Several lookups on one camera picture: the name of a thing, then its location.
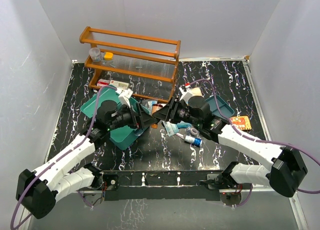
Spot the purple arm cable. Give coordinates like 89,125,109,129
187,79,320,193
9,86,118,230

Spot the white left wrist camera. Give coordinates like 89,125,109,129
115,88,133,108

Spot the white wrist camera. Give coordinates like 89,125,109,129
179,83,193,103
115,88,133,108

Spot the orange wooden shelf rack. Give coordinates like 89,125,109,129
79,27,181,103

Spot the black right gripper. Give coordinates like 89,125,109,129
153,97,202,127

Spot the bag of cotton balls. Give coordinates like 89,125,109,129
190,87,203,97

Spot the blue white wipes packet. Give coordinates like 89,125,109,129
177,122,192,129

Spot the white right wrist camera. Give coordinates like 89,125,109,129
179,83,193,103

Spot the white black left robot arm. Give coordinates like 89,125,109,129
16,100,157,219

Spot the blue white small bottle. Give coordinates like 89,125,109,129
184,135,203,147

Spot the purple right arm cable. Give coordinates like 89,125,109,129
187,79,320,193

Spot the teal medicine kit box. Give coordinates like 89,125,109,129
80,88,147,150

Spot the clear tape roll bag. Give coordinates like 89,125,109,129
185,127,199,137

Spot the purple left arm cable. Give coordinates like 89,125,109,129
9,86,118,230

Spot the yellow capped small jar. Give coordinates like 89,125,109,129
103,52,114,62

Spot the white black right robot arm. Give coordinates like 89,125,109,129
152,96,308,197

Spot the dark blue divided tray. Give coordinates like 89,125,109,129
205,95,235,120

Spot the brown orange-capped medicine bottle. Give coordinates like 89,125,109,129
151,103,165,129

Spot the blue face mask packet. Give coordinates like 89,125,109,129
162,121,179,137

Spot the black metal base bar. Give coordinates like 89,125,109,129
79,164,248,202

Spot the clear plastic cup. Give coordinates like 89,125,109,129
89,47,102,62

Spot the red white medicine box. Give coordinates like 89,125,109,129
96,79,110,87

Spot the bag with blue bandage rolls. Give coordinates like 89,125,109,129
141,98,158,115

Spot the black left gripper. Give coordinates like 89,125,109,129
107,102,157,131

